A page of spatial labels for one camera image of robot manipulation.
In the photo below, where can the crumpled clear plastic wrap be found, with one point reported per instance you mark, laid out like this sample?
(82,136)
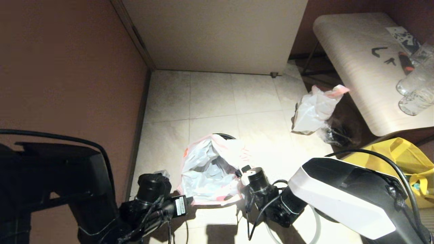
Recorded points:
(334,135)

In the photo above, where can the yellow tote bag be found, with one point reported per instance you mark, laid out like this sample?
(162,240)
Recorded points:
(413,156)

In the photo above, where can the black and red marker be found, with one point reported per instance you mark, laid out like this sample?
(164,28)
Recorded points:
(405,64)

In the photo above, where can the light wood-grain table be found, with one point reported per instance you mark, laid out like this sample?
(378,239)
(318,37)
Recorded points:
(356,67)

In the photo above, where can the printed white card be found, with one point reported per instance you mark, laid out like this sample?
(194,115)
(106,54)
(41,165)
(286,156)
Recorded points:
(402,38)

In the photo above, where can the clear red-print plastic bag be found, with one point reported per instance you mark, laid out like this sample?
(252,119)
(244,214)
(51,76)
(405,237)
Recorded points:
(203,169)

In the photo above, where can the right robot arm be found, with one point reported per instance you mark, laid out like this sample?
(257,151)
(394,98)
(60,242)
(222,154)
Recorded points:
(339,196)

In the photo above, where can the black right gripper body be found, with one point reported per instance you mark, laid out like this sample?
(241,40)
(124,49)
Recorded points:
(261,201)

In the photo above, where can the black trash bin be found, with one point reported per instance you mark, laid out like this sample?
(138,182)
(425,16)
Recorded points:
(223,136)

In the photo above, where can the teal patterned packet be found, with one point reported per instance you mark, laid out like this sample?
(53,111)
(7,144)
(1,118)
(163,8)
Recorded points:
(418,185)

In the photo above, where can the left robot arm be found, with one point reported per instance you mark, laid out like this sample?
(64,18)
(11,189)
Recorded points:
(51,183)

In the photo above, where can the small metal cabinet foot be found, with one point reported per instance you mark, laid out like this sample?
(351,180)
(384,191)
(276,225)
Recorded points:
(274,75)

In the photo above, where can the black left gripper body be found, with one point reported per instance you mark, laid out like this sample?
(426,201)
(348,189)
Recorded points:
(178,206)

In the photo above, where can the used white bin liner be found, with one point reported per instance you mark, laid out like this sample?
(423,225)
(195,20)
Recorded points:
(312,112)

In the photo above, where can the white cabinet panel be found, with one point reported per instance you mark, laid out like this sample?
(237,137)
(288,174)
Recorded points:
(217,34)

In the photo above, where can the dark metal table leg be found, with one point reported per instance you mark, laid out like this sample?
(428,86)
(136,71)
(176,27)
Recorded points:
(309,61)

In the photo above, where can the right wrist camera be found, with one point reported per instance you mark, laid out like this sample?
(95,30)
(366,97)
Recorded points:
(257,179)

